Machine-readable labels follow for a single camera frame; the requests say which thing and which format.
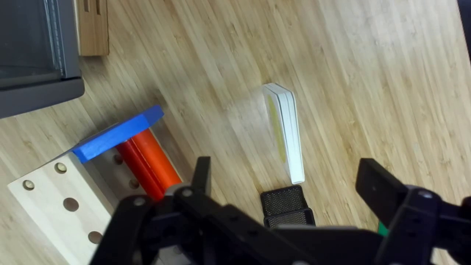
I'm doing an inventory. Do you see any black mesh box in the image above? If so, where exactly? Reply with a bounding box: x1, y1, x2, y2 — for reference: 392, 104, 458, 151
261, 185, 315, 228

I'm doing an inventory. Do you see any green rectangular block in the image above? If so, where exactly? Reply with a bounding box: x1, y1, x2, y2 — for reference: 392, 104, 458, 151
377, 222, 389, 235

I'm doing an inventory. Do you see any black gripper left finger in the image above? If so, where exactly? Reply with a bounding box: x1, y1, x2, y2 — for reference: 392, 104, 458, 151
192, 156, 212, 195

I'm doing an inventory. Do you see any grey toaster oven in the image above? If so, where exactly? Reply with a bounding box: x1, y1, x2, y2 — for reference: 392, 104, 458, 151
0, 0, 86, 117

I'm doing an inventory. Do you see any yellow and white book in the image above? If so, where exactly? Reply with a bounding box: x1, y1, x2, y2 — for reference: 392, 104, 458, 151
262, 82, 305, 184

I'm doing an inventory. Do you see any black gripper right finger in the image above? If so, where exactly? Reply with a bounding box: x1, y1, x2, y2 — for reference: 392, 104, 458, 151
355, 157, 408, 226

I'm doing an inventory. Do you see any wooden blue toy toolbox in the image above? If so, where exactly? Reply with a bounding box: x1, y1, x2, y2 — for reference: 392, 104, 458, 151
9, 106, 181, 265

